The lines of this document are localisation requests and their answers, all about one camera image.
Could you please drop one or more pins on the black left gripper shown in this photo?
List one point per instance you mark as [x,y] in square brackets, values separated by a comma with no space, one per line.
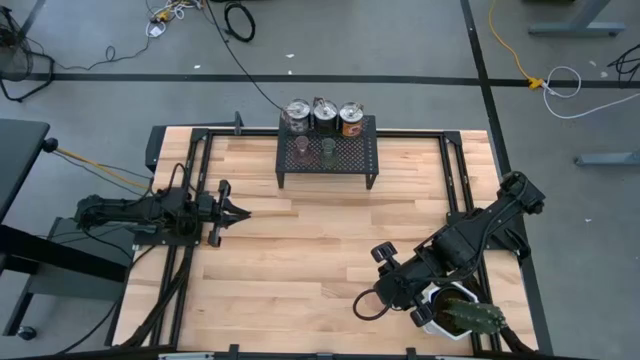
[217,210]

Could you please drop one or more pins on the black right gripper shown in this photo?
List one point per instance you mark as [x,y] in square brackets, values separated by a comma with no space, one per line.
[400,290]

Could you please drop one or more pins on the pink glass candlestick holder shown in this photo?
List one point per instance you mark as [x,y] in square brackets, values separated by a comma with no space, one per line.
[302,152]

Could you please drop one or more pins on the green glass candlestick holder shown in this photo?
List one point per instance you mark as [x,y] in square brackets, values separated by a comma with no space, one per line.
[328,152]

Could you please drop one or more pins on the floral label candle tin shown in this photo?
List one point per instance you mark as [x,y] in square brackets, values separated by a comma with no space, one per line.
[298,112]

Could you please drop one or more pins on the dark striped candle tin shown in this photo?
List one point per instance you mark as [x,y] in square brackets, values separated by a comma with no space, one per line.
[326,117]

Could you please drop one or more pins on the orange label candle tin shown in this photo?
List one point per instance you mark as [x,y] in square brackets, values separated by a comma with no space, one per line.
[351,120]

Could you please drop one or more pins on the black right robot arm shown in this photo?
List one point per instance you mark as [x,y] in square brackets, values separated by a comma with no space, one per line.
[475,235]

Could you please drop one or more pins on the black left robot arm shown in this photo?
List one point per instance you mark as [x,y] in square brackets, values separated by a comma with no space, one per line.
[120,210]

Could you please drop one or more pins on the white hexagonal planter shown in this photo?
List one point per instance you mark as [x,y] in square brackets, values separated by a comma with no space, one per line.
[440,334]

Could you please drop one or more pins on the green cactus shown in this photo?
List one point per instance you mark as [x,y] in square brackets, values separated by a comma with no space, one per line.
[472,317]

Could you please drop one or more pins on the black table clamp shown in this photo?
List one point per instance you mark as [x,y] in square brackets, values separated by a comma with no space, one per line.
[239,122]

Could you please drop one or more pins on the black control box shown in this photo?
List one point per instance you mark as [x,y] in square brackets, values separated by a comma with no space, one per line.
[155,150]

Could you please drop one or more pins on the black perforated metal shelf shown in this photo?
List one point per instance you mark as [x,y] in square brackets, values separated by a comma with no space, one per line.
[357,155]

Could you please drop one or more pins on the black desk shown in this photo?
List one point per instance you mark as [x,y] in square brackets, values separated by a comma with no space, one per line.
[20,150]

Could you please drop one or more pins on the black caster wheel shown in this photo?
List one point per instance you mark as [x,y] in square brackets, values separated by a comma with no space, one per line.
[26,332]

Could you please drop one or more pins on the grey desk foot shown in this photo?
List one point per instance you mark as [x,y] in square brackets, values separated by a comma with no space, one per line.
[610,159]

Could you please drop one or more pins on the black mesh fan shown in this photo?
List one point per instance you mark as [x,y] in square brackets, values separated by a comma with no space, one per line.
[15,60]

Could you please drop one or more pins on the grey desk leg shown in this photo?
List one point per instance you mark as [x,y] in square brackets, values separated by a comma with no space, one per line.
[575,27]

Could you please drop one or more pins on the grey metal bracket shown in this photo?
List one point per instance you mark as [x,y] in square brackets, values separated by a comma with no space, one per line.
[185,356]

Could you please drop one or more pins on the black aluminium table frame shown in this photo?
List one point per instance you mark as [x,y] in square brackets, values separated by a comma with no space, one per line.
[410,133]

